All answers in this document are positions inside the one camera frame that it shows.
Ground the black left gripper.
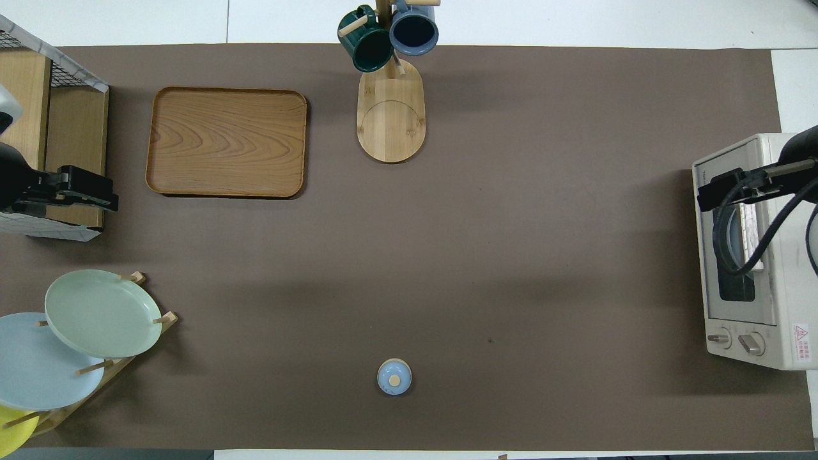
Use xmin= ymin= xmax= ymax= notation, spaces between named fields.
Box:
xmin=58 ymin=165 xmax=120 ymax=213

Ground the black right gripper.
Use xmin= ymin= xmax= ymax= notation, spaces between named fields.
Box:
xmin=697 ymin=168 xmax=768 ymax=213

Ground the glass oven door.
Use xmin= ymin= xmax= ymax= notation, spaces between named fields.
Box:
xmin=693 ymin=144 xmax=782 ymax=328

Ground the white toaster oven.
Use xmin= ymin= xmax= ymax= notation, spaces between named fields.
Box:
xmin=692 ymin=133 xmax=818 ymax=370

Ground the white cup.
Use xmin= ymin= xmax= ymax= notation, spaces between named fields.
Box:
xmin=0 ymin=86 xmax=24 ymax=135

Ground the pale green plate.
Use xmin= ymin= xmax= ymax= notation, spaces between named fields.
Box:
xmin=45 ymin=269 xmax=162 ymax=358

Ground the wooden tray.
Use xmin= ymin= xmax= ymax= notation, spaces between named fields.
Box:
xmin=146 ymin=87 xmax=309 ymax=199

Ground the wooden plate rack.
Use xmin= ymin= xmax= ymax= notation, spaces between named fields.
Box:
xmin=3 ymin=272 xmax=178 ymax=436

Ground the light blue racked plate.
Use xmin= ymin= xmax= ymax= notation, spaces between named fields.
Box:
xmin=0 ymin=312 xmax=106 ymax=411

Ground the brown table mat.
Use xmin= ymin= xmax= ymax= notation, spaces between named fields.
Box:
xmin=0 ymin=43 xmax=815 ymax=451

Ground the yellow plate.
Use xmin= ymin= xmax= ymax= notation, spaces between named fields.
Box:
xmin=0 ymin=406 xmax=39 ymax=458

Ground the wooden mug tree stand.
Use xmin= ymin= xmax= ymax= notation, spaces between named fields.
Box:
xmin=337 ymin=0 xmax=442 ymax=164

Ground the dark green mug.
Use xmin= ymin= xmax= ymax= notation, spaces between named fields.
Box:
xmin=337 ymin=5 xmax=394 ymax=73

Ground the blue mug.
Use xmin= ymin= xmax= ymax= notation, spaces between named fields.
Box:
xmin=389 ymin=0 xmax=440 ymax=57

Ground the small blue bell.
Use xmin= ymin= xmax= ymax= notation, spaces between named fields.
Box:
xmin=377 ymin=358 xmax=412 ymax=396

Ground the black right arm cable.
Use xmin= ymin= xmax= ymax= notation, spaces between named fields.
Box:
xmin=711 ymin=172 xmax=818 ymax=277

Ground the wooden shelf with wire mesh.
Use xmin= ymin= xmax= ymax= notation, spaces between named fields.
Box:
xmin=0 ymin=14 xmax=109 ymax=242

